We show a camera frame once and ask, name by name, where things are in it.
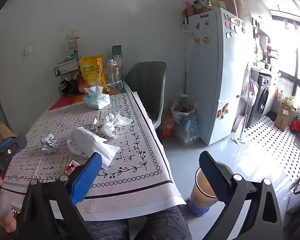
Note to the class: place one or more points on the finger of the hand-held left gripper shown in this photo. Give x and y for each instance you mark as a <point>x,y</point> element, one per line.
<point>8,144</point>

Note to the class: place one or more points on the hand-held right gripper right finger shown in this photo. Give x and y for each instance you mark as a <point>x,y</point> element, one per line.
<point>213,175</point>

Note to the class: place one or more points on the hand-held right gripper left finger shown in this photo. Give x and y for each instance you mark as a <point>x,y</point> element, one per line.
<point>87,177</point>

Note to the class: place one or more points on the round trash bin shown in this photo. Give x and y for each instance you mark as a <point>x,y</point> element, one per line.
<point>205,187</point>

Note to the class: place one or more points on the person's left hand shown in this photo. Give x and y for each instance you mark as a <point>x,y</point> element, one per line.
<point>8,223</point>

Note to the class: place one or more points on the tan bag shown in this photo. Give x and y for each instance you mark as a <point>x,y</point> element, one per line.
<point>3,131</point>

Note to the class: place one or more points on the red wrapper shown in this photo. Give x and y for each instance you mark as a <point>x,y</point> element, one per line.
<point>71,167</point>

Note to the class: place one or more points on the crumpled white paper ball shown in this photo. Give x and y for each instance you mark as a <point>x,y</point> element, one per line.
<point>49,143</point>

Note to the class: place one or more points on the flat mop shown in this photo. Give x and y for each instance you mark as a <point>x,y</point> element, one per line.
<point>238,140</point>

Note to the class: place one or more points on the pack of water bottles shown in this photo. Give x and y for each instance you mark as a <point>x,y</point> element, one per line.
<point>190,130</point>

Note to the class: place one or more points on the clear crumpled plastic wrapper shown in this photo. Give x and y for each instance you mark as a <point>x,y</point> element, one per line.
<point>93,126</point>

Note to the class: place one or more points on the crumpled white tissue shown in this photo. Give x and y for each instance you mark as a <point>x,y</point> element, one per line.
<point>122,122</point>
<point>108,127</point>

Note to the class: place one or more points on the pink paper bag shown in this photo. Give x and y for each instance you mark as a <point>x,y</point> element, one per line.
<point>238,123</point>

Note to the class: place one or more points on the cluster of orange figure magnets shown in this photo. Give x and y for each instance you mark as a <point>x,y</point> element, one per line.
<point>223,110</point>

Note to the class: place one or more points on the orange box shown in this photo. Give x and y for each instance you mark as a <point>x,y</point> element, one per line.
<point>168,127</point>

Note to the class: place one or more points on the white plastic shopping bag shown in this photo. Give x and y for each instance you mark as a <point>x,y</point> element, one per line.
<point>183,105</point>

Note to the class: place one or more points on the soft tissue pack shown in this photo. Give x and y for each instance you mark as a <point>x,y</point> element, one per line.
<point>96,100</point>

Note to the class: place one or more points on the person's leg in patterned trousers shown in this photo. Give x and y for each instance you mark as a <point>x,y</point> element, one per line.
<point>150,225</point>

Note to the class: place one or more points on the dark floor mat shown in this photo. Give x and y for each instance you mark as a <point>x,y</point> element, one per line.
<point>272,115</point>

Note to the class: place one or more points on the cardboard box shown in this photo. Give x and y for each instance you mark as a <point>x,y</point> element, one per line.
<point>282,118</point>

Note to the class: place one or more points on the grey washing machine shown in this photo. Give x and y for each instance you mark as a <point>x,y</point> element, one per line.
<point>261,95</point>

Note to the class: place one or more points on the hanging plastic bags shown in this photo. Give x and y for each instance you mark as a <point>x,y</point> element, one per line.
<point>250,87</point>

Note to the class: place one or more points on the light blue fridge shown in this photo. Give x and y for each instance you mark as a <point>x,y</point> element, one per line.
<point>210,80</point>

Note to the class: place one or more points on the red bag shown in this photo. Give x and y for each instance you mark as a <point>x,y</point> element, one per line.
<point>295,125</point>

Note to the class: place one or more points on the white detergent bottle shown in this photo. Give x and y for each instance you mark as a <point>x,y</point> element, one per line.
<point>280,96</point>

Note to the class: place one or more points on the clear water bottle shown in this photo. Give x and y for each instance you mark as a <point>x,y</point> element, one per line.
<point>113,77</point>

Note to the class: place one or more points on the yellow snack bag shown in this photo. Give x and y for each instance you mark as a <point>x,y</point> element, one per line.
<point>91,73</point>

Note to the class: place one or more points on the grey chair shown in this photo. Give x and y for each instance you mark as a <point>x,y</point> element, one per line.
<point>146,85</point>

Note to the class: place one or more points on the white printed paper bag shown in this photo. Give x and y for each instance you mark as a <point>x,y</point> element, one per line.
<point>73,46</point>

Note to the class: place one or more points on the green carton box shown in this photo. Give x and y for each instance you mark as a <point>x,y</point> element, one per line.
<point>117,52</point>

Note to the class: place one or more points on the group of assorted fridge magnets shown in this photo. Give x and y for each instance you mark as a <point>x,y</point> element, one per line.
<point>205,39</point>

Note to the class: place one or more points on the window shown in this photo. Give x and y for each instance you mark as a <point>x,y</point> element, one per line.
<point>295,62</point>

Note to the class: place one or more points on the brown box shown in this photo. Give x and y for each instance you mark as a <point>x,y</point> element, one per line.
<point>188,12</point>

